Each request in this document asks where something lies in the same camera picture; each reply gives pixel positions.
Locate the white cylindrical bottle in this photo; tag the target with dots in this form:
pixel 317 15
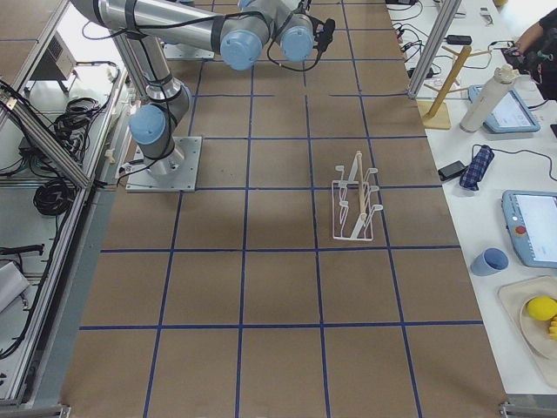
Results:
pixel 491 93

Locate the person at desk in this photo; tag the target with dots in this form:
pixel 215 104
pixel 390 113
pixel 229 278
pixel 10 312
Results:
pixel 540 55

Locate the folded blue plaid umbrella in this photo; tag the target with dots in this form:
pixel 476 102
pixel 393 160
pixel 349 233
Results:
pixel 477 168

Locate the wooden mug tree stand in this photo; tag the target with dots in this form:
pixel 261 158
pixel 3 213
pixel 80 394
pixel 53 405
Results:
pixel 434 114

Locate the white wire cup rack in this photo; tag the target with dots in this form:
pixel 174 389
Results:
pixel 352 196

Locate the grey-blue cup on desk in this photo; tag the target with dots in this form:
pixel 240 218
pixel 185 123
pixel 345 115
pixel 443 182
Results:
pixel 490 261

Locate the black power adapter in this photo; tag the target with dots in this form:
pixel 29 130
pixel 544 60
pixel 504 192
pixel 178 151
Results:
pixel 451 171

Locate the yellow toy lemon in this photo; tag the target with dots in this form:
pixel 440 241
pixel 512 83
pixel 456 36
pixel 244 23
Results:
pixel 542 308

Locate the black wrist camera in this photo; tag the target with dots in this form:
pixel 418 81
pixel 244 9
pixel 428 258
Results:
pixel 324 35

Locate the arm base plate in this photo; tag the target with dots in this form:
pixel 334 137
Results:
pixel 176 173

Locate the beige tray on desk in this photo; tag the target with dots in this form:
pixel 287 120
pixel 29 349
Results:
pixel 514 298

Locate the blue teach pendant tablet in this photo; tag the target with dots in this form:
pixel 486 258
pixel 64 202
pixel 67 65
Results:
pixel 511 115

